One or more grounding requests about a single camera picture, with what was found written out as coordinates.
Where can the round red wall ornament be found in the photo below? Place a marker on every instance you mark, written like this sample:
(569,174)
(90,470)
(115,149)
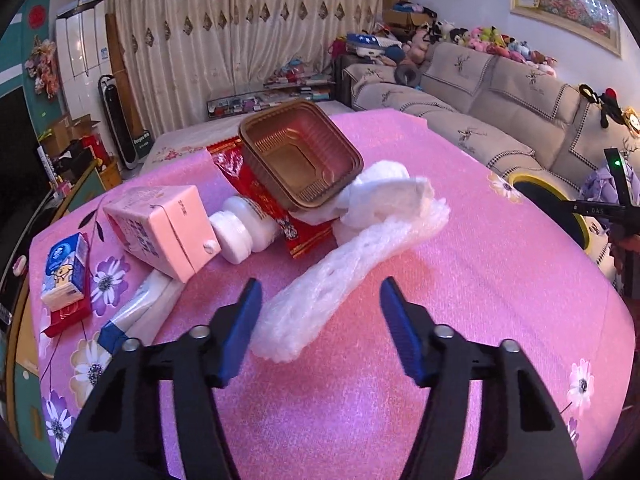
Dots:
(36,16)

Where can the pink drink carton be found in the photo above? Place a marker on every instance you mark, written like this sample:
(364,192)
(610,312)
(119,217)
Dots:
(165,230)

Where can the yellow rimmed dark trash bin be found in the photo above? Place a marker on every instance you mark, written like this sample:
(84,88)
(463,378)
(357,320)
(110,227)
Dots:
(550,200)

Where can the large black television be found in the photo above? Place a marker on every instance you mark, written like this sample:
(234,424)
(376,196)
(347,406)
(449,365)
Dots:
(15,170)

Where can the blue tissue pack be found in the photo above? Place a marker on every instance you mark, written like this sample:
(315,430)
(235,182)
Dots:
(62,270)

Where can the tall brown board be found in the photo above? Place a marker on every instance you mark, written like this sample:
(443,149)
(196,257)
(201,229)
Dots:
(117,50)

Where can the black tower fan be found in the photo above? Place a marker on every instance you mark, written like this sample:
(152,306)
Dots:
(117,120)

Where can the blue and white tube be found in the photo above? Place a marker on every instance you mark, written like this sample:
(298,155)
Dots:
(140,310)

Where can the pile of plush toys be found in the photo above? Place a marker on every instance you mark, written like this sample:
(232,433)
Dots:
(480,37)

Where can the framed flower painting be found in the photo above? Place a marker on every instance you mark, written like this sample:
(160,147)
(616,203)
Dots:
(570,0)

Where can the brown plastic tray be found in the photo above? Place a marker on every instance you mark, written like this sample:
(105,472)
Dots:
(300,160)

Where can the small white plastic bottle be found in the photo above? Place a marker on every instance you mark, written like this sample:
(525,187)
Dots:
(240,230)

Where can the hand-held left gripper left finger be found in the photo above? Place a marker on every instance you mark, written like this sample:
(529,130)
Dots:
(240,340)

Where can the open cardboard box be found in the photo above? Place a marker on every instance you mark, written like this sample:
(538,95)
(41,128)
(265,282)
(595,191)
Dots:
(70,127)

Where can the beige sofa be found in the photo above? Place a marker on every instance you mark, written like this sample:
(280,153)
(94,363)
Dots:
(500,110)

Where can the white foam wrap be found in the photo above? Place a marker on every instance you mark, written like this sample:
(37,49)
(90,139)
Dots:
(350,260)

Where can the grey neck pillow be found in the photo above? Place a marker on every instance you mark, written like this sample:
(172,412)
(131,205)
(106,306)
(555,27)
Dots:
(407,75)

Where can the pink floral tablecloth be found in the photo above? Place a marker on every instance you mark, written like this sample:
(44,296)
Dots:
(450,335)

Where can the purple ribbon cloth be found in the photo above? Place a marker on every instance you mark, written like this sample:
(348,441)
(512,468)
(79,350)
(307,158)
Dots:
(597,180)

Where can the beige patterned curtain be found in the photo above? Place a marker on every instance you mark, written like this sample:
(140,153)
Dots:
(225,60)

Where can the black mouse plush toy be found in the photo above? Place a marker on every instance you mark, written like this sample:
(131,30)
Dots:
(612,105)

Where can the red foil wrapper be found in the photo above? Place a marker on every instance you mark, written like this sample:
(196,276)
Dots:
(227,162)

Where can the red flat pack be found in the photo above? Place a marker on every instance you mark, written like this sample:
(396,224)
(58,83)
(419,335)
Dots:
(70,317)

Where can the red box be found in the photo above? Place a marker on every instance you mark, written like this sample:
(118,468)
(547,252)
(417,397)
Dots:
(97,150)

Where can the artificial flower decoration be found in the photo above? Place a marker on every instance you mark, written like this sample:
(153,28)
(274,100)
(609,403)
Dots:
(44,67)

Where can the low glass table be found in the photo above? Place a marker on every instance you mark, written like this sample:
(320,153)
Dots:
(260,102)

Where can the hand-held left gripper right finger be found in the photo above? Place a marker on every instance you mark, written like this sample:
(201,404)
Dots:
(402,340)

